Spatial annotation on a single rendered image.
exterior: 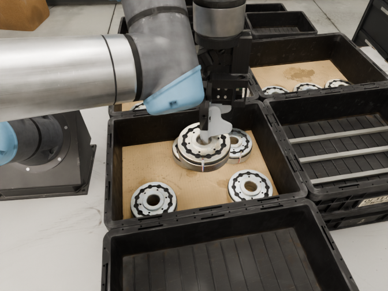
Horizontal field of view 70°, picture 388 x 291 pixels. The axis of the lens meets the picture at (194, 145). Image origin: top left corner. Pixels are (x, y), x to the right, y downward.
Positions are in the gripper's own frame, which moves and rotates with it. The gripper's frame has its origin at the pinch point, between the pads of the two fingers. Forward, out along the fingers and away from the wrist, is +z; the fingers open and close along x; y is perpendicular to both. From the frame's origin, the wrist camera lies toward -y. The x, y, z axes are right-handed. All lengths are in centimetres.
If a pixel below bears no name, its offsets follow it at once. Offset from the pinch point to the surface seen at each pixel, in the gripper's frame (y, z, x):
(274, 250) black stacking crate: 15.6, 19.3, -14.6
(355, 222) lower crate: 39.9, 28.3, -1.0
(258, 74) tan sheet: 18, 13, 47
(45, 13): -185, 63, 267
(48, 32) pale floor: -171, 71, 236
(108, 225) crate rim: -16.4, 8.6, -17.0
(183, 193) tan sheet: -4.4, 17.4, -2.5
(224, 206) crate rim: 4.7, 8.5, -11.7
